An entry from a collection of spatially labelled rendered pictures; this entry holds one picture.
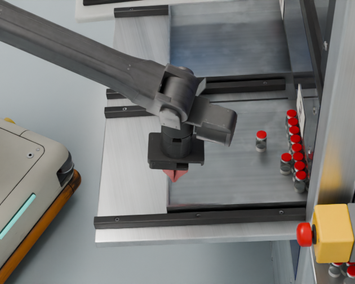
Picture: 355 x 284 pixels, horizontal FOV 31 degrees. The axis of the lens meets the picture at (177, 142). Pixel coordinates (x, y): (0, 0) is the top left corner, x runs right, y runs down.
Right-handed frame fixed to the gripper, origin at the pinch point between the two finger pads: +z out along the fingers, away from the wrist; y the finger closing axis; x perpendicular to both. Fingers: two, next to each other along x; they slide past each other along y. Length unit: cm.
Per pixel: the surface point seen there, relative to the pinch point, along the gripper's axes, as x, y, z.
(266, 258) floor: 34, 34, 89
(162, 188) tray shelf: 1.1, -2.2, 5.4
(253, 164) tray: 6.0, 16.1, 3.0
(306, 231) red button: -18.1, 21.2, -10.7
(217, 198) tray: -1.9, 8.7, 3.9
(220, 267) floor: 31, 18, 91
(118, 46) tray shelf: 43.8, -13.9, 6.3
